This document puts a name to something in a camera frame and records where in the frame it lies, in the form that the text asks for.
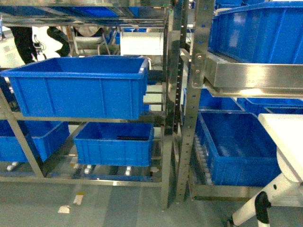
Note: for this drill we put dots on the lower blue bin left shelf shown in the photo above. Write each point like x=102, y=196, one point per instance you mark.
x=115, y=144

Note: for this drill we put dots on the blue bin on left shelf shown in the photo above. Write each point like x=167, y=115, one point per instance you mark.
x=102, y=86

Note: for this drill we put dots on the lower blue bin right rack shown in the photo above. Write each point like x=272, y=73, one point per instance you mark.
x=240, y=151

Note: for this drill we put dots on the far left lower blue bin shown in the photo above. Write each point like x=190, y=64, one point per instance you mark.
x=47, y=136

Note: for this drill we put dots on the right blue plastic bin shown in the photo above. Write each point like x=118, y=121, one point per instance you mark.
x=268, y=32

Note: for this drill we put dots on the stainless steel shelf rail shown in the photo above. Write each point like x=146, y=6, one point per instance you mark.
x=233, y=79

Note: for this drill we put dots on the steel rack upright post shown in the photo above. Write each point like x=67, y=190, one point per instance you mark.
x=202, y=24

